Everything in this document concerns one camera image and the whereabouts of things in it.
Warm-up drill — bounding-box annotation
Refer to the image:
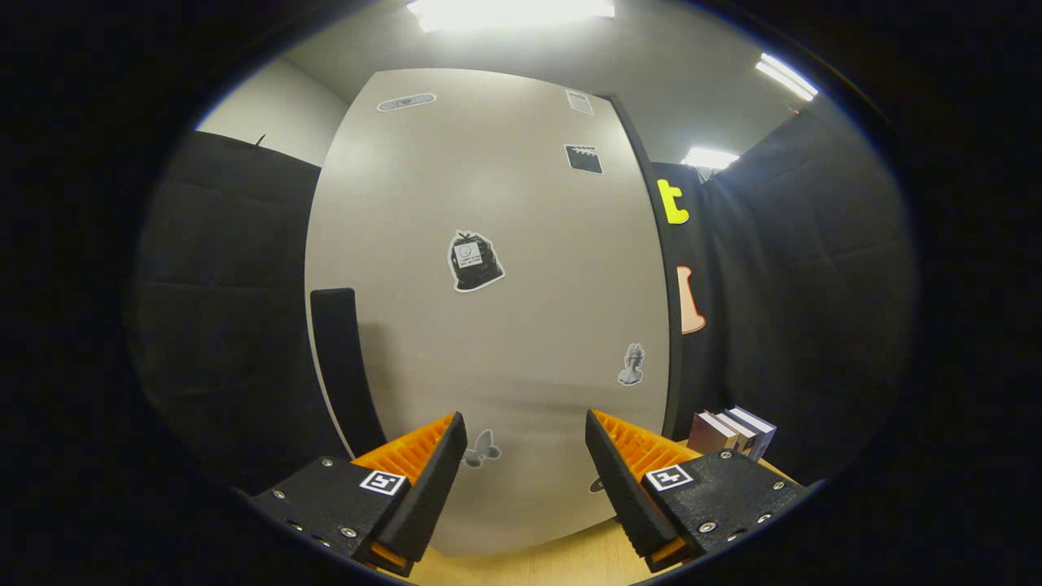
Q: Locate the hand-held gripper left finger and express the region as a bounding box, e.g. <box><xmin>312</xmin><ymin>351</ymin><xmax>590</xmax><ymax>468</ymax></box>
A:
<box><xmin>248</xmin><ymin>411</ymin><xmax>469</xmax><ymax>577</ymax></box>

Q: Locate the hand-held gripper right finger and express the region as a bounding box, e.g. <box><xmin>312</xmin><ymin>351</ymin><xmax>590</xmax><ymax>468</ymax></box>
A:
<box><xmin>584</xmin><ymin>409</ymin><xmax>815</xmax><ymax>573</ymax></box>

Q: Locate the black door handle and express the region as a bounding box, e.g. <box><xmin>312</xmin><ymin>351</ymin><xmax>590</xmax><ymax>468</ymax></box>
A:
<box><xmin>309</xmin><ymin>287</ymin><xmax>388</xmax><ymax>458</ymax></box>

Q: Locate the beige cabinet door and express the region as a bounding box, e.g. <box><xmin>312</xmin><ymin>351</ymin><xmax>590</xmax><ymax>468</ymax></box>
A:
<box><xmin>304</xmin><ymin>68</ymin><xmax>672</xmax><ymax>558</ymax></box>

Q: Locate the brown cover book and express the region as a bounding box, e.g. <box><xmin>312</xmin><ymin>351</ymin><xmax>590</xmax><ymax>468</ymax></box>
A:
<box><xmin>688</xmin><ymin>411</ymin><xmax>738</xmax><ymax>455</ymax></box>

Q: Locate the dark grey cabinet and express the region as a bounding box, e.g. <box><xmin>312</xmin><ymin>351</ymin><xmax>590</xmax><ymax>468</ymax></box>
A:
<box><xmin>602</xmin><ymin>94</ymin><xmax>693</xmax><ymax>444</ymax></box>

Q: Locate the white and navy book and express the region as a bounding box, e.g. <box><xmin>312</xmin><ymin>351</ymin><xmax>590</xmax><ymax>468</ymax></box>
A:
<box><xmin>727</xmin><ymin>405</ymin><xmax>777</xmax><ymax>461</ymax></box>

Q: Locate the black backdrop cloth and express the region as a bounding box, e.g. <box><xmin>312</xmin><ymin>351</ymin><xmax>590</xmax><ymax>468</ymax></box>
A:
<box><xmin>126</xmin><ymin>110</ymin><xmax>921</xmax><ymax>493</ymax></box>

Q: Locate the small ceiling light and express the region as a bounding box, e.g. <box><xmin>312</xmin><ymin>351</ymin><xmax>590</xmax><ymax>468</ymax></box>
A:
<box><xmin>681</xmin><ymin>146</ymin><xmax>740</xmax><ymax>172</ymax></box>

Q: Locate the long ceiling light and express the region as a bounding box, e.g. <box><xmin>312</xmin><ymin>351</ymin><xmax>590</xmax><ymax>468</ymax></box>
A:
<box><xmin>755</xmin><ymin>53</ymin><xmax>819</xmax><ymax>103</ymax></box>

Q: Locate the large ceiling light panel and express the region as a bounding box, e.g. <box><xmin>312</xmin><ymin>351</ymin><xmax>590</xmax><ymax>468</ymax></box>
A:
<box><xmin>405</xmin><ymin>0</ymin><xmax>617</xmax><ymax>33</ymax></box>

